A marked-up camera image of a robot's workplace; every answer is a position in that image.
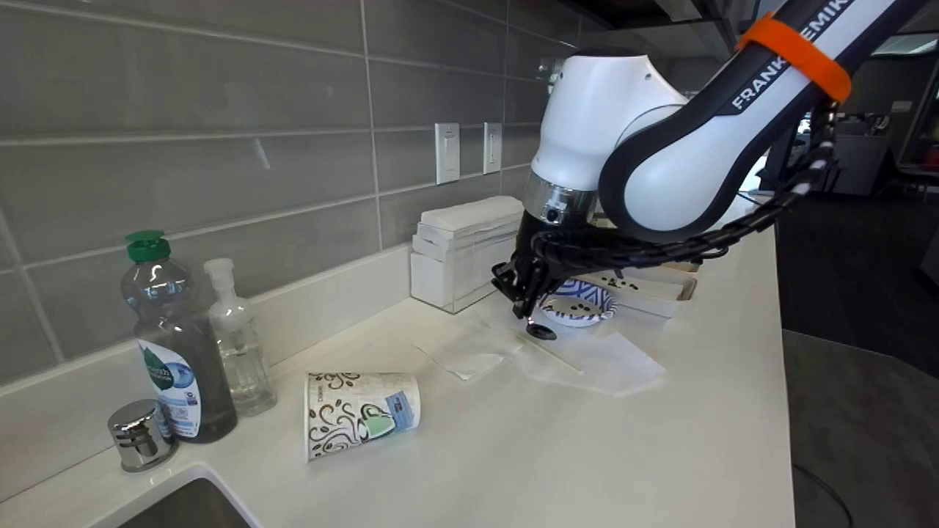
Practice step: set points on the metal spoon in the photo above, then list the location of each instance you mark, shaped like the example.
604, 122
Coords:
542, 331

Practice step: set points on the printed paper cup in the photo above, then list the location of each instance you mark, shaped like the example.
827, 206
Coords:
357, 413

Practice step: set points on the steel sink basin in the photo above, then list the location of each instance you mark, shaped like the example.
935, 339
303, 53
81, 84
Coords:
193, 505

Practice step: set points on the green-capped dish soap bottle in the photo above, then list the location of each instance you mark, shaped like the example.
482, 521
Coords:
181, 370

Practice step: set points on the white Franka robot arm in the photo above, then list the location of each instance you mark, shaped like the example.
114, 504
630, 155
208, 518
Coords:
677, 149

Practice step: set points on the white napkin stack holder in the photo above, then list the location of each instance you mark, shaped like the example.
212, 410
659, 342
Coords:
460, 254

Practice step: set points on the chrome sink knob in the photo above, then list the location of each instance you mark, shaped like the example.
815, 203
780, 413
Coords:
143, 433

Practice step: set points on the blue patterned paper plate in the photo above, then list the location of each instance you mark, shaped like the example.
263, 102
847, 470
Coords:
585, 301

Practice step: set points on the clear glass bottle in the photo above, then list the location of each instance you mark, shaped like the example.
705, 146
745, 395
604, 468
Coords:
238, 347

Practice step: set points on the white wall outlet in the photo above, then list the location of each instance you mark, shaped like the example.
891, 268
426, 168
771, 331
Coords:
447, 150
491, 149

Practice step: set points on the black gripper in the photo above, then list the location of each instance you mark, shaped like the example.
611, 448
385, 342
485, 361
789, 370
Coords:
544, 250

